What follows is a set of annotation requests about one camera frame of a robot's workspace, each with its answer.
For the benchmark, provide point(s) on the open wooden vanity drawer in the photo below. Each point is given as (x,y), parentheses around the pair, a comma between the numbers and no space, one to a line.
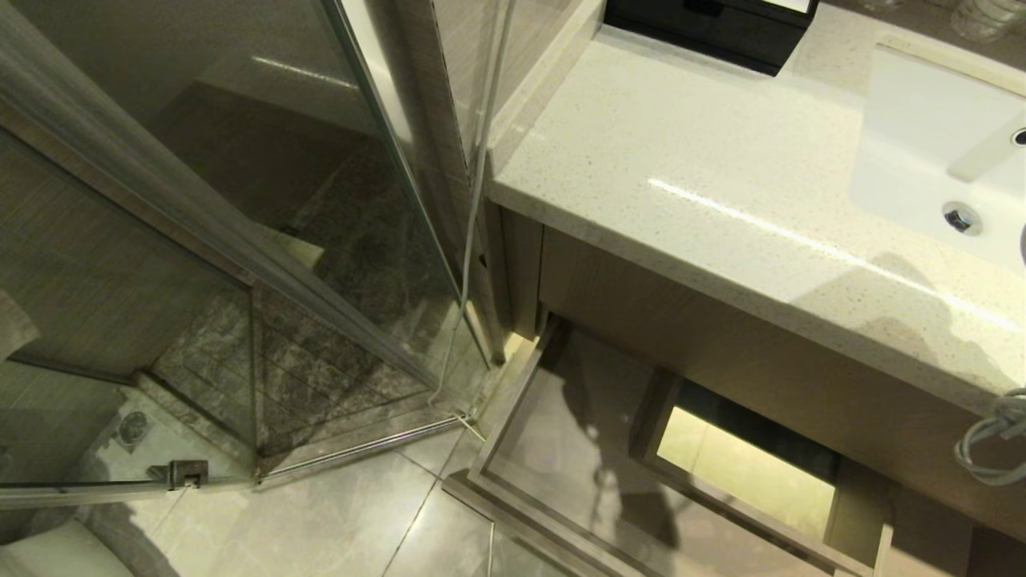
(577,449)

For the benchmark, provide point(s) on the beige stone vanity counter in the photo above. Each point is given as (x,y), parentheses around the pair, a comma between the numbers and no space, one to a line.
(689,168)

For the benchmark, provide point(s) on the wooden vanity cabinet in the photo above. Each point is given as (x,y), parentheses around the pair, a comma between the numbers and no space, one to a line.
(745,344)

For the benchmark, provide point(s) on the black tissue box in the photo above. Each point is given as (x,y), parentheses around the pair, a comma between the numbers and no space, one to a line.
(713,28)

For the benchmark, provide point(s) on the glass shower door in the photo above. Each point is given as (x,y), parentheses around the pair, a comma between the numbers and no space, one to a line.
(160,264)

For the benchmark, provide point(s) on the metal shower door hinge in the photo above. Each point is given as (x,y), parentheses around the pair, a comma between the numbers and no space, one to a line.
(184,474)

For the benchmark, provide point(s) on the round shower floor drain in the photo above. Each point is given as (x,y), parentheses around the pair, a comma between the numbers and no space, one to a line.
(132,428)

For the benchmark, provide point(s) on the white ceramic sink basin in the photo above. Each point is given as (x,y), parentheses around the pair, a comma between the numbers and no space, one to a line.
(922,136)

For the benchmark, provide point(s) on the metal sink drain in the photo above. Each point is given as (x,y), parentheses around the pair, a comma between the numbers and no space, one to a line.
(961,218)

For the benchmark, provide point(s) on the white toilet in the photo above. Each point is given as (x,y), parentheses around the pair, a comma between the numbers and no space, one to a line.
(56,553)

